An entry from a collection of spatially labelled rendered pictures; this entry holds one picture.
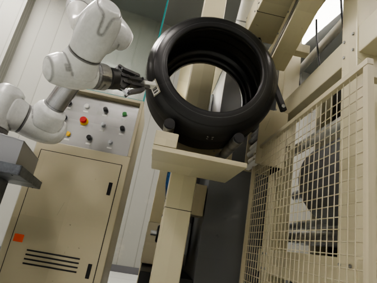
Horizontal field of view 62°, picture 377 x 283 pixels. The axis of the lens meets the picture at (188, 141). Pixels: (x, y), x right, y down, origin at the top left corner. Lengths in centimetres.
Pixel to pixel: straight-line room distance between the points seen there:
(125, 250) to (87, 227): 239
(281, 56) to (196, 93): 48
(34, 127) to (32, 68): 309
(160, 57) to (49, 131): 70
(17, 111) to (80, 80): 71
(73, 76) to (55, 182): 103
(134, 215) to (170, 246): 274
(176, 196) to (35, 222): 82
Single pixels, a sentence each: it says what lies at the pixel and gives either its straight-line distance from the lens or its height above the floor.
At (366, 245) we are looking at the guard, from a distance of 79.
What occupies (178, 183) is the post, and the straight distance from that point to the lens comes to 153.
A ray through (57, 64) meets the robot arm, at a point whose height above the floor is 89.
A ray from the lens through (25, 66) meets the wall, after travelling 477.
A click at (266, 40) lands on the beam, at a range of 191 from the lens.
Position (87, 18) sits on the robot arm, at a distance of 94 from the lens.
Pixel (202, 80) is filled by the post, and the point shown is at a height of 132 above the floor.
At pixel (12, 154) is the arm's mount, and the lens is 144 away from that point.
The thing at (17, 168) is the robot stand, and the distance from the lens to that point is 138.
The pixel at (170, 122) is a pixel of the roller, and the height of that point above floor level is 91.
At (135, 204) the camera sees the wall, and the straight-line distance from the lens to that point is 423.
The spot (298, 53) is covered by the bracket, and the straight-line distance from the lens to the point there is 177.
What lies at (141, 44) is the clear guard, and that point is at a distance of 224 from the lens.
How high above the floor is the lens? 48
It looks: 18 degrees up
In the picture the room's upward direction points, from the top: 10 degrees clockwise
